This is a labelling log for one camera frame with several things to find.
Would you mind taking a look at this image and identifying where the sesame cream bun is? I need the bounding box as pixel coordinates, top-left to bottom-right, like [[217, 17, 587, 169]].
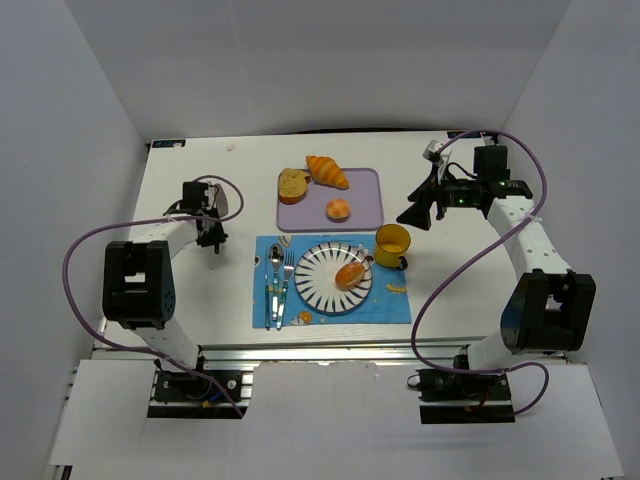
[[334, 261, 367, 290]]

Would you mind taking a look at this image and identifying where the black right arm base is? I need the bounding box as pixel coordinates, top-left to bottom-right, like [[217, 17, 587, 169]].
[[407, 369, 515, 425]]

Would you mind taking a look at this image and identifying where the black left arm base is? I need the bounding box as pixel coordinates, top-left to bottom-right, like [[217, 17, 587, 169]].
[[147, 370, 248, 420]]

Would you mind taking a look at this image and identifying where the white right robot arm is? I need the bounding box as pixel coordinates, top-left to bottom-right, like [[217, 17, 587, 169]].
[[396, 141, 596, 374]]

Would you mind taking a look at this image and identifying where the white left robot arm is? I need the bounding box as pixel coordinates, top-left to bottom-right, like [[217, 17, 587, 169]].
[[102, 180, 228, 369]]

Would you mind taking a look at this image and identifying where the round golden bread roll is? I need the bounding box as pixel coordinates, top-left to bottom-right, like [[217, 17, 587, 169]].
[[326, 198, 351, 222]]

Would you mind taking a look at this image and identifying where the yellow enamel mug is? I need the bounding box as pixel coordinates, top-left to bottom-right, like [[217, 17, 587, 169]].
[[374, 224, 411, 271]]

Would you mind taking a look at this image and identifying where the lavender plastic tray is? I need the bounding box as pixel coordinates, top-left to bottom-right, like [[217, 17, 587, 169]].
[[276, 168, 384, 233]]

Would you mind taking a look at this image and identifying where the blue cartoon placemat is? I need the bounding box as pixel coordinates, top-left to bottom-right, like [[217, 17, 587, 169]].
[[283, 234, 411, 327]]

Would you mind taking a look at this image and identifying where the brown toast slice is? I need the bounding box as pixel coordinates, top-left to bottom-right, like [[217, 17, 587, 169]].
[[278, 168, 311, 205]]

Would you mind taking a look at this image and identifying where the orange striped croissant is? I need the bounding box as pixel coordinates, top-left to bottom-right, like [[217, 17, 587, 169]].
[[306, 155, 350, 190]]

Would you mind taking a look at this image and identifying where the white blue striped plate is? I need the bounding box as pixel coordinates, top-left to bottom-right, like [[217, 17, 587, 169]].
[[294, 241, 373, 315]]

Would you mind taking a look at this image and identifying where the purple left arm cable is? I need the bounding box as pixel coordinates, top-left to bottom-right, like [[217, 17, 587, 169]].
[[62, 174, 246, 419]]

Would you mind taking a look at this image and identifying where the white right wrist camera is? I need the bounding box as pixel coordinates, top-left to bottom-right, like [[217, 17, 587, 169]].
[[423, 140, 450, 183]]

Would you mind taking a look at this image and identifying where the silver spoon teal handle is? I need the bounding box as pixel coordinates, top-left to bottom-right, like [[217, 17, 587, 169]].
[[268, 243, 284, 330]]

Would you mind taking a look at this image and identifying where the silver fork teal handle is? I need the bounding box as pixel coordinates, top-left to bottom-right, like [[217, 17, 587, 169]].
[[276, 249, 295, 330]]

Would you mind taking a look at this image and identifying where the silver knife teal handle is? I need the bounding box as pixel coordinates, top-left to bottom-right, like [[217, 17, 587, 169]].
[[264, 259, 271, 331]]

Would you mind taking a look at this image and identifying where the aluminium table frame rail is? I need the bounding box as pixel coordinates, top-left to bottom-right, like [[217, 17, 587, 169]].
[[51, 344, 572, 479]]

